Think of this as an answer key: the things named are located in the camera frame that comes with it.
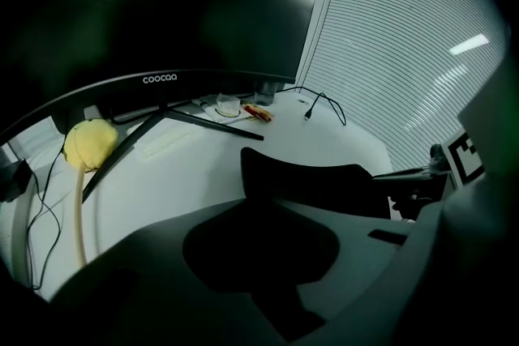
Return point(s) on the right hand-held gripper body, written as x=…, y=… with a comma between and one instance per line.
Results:
x=462, y=158

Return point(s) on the red yellow packet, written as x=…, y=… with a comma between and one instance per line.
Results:
x=259, y=112

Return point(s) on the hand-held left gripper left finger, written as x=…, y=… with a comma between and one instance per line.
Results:
x=162, y=239

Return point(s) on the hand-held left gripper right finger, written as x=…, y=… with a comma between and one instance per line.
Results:
x=478, y=255

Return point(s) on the small dark cup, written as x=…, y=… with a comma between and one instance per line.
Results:
x=265, y=94

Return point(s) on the white venetian blinds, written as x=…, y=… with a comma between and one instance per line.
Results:
x=405, y=52

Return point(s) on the black power adapter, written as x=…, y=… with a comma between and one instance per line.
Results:
x=14, y=180

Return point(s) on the crumpled clear wrapper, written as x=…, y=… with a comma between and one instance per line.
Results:
x=228, y=101

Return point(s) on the black computer monitor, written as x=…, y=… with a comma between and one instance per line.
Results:
x=182, y=12

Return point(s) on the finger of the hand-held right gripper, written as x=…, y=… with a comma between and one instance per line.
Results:
x=405, y=174
x=409, y=206

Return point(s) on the yellow plush wooden stick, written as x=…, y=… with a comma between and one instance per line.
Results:
x=91, y=142

